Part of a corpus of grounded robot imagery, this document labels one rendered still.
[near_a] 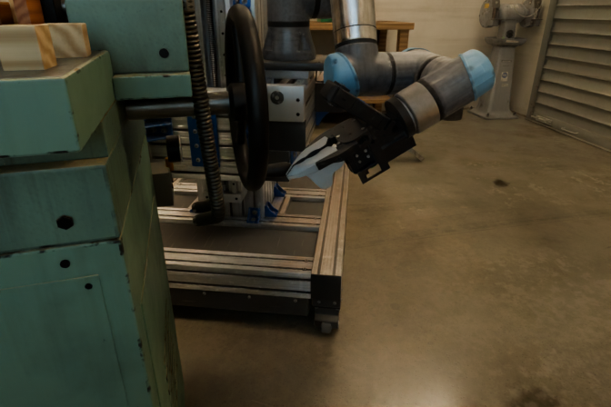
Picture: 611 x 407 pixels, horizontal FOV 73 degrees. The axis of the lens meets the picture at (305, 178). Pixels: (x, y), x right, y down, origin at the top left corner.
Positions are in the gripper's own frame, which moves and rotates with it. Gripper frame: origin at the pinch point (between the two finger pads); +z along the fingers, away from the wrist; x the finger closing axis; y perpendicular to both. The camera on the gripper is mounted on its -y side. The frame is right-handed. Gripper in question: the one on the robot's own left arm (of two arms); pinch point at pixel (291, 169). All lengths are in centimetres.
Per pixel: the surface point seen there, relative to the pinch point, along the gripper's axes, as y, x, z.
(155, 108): -17.8, 5.2, 12.6
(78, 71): -28.9, -18.0, 11.0
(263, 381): 63, 19, 37
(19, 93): -30.0, -23.0, 14.0
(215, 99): -14.3, 5.6, 4.4
